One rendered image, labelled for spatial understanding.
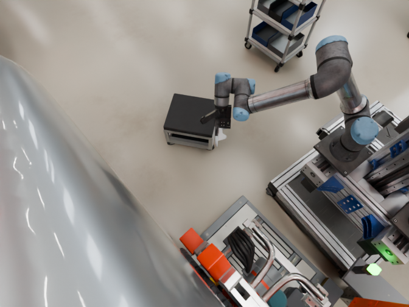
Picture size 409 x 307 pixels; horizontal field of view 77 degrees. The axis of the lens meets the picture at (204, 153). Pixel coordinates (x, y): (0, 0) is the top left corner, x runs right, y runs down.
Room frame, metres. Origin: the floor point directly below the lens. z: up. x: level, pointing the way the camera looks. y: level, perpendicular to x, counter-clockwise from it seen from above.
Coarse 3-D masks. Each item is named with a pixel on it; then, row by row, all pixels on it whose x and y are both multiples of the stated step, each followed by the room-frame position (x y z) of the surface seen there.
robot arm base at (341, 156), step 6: (336, 138) 0.65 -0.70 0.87; (330, 144) 0.63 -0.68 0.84; (336, 144) 0.62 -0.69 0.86; (342, 144) 0.59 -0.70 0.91; (330, 150) 0.60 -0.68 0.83; (336, 150) 0.58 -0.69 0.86; (342, 150) 0.57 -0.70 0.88; (348, 150) 0.56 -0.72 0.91; (360, 150) 0.57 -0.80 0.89; (336, 156) 0.56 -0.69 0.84; (342, 156) 0.55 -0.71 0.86; (348, 156) 0.55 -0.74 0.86; (354, 156) 0.54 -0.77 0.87
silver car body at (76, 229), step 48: (0, 96) 0.31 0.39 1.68; (48, 96) 0.38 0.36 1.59; (0, 144) 0.19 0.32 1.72; (48, 144) 0.20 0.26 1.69; (0, 192) 0.10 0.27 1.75; (48, 192) 0.11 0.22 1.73; (96, 192) 0.12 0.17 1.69; (0, 240) 0.04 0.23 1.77; (48, 240) 0.04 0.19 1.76; (96, 240) 0.04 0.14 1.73; (144, 240) 0.05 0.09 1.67; (0, 288) -0.01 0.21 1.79; (48, 288) -0.01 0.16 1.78; (96, 288) -0.01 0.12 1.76; (144, 288) -0.01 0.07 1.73; (192, 288) -0.02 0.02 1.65
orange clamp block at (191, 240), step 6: (192, 228) 0.19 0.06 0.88; (186, 234) 0.17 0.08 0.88; (192, 234) 0.17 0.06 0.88; (180, 240) 0.14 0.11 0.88; (186, 240) 0.14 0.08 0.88; (192, 240) 0.14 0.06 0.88; (198, 240) 0.14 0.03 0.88; (186, 246) 0.12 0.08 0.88; (192, 246) 0.12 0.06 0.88; (192, 252) 0.09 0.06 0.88
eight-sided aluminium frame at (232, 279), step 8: (200, 248) 0.10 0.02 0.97; (232, 272) 0.01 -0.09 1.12; (224, 280) -0.01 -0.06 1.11; (232, 280) -0.01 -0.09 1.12; (240, 280) -0.01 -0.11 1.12; (224, 288) -0.06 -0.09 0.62; (232, 288) -0.04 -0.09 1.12; (248, 288) -0.04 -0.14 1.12; (240, 296) -0.06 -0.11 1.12; (256, 296) -0.06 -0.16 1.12; (240, 304) -0.08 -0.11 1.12; (264, 304) -0.08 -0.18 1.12
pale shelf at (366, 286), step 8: (352, 264) 0.05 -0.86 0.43; (360, 264) 0.05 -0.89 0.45; (352, 272) 0.01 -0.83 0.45; (344, 280) -0.03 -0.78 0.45; (352, 280) -0.03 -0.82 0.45; (360, 280) -0.03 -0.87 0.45; (368, 280) -0.03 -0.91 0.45; (376, 280) -0.03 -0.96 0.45; (384, 280) -0.03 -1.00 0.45; (352, 288) -0.07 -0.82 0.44; (360, 288) -0.07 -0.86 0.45; (368, 288) -0.07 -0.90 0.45; (376, 288) -0.07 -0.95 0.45; (384, 288) -0.07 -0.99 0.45; (392, 288) -0.07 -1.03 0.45; (360, 296) -0.11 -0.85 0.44; (368, 296) -0.11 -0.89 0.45; (376, 296) -0.11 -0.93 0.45; (384, 296) -0.11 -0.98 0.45; (392, 296) -0.11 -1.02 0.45; (400, 296) -0.11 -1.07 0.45; (408, 304) -0.15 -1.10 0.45
